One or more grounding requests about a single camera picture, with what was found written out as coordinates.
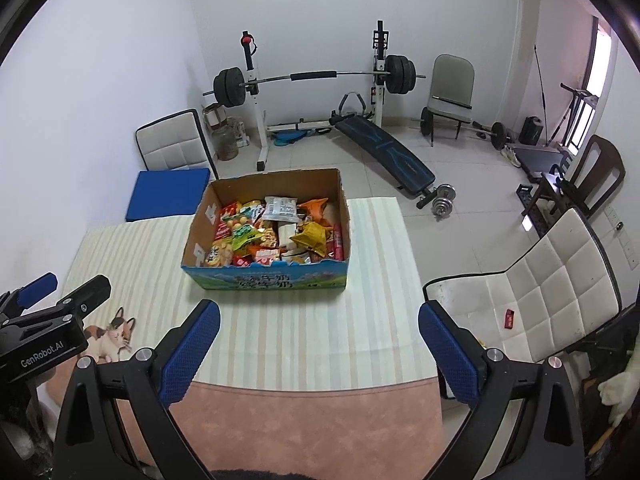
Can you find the dark wooden chair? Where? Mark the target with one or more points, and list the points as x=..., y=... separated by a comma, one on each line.
x=607, y=165

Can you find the blue floor disc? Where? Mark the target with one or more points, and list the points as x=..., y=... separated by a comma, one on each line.
x=290, y=137

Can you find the white barbell rack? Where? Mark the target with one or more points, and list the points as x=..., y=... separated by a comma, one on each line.
x=257, y=125

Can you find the black pole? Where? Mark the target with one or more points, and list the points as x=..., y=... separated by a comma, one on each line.
x=540, y=85

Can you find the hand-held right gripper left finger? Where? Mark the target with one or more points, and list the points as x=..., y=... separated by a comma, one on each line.
x=192, y=355

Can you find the printed cardboard box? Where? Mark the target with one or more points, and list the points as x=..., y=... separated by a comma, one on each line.
x=265, y=277

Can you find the blue seat cushion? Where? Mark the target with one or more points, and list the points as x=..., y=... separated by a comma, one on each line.
x=165, y=192

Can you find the window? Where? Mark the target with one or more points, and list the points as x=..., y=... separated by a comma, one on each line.
x=597, y=55

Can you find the noodle snack packet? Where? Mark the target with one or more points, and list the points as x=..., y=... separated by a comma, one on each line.
x=267, y=239

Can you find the clear water jug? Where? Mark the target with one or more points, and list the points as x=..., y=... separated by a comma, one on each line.
x=226, y=142

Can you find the barbell with black plates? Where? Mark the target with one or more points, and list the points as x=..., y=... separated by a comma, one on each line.
x=229, y=87

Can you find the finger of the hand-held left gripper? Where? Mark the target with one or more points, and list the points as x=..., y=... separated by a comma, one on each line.
x=90, y=297
x=35, y=287

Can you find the grey chair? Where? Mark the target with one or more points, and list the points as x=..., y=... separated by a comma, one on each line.
x=452, y=80

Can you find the striped cat print tablecloth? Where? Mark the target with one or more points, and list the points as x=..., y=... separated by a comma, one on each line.
x=310, y=340

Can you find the person's dark fleece clothing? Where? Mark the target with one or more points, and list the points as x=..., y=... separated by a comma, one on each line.
x=260, y=475

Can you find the green candy packet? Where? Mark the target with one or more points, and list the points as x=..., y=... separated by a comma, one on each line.
x=240, y=230

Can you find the black flat bench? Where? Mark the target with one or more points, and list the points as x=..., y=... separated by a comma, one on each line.
x=540, y=160

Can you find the white padded chair backrest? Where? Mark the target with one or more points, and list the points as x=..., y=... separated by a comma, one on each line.
x=170, y=145

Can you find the short floor barbell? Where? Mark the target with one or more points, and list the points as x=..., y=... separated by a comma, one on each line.
x=498, y=135

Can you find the chrome dumbbell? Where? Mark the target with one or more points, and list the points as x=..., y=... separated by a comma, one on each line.
x=444, y=202

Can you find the black speaker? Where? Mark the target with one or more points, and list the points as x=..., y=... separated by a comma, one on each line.
x=530, y=131

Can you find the small red box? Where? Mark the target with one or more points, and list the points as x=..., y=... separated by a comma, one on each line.
x=508, y=320

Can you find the yellow snack packet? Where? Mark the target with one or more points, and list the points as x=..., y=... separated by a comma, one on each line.
x=312, y=235

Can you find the white plush goose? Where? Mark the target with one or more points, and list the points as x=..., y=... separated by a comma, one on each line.
x=617, y=390

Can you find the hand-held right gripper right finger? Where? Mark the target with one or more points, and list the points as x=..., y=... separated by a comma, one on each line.
x=450, y=355

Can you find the black sit-up bench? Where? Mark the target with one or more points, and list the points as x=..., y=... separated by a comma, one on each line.
x=385, y=150

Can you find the white shoes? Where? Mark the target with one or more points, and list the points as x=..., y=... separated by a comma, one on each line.
x=512, y=156

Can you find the white padded reclining chair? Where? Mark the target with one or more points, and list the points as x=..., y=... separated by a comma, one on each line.
x=550, y=290

